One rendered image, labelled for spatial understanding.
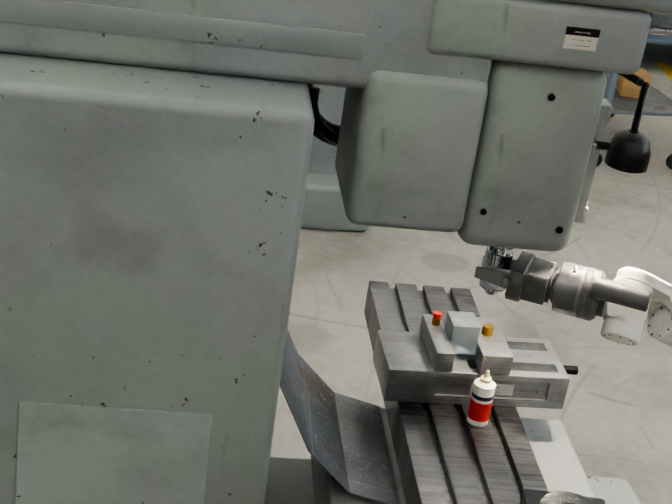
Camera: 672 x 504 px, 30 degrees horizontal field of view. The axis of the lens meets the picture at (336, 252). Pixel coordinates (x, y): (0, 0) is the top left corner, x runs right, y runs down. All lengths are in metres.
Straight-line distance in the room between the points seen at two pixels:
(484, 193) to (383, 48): 0.30
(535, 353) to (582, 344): 2.25
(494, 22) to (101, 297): 0.71
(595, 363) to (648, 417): 0.35
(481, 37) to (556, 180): 0.28
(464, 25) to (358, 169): 0.27
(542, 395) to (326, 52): 0.87
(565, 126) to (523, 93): 0.09
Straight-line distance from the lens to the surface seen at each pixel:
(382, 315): 2.64
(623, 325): 2.12
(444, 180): 1.96
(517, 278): 2.12
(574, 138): 2.00
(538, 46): 1.92
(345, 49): 1.88
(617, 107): 6.48
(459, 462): 2.22
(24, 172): 1.83
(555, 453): 2.46
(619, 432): 4.24
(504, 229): 2.04
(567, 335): 4.75
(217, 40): 1.86
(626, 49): 1.96
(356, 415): 2.41
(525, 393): 2.41
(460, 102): 1.92
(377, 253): 5.09
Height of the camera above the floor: 2.14
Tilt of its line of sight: 25 degrees down
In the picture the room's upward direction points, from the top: 8 degrees clockwise
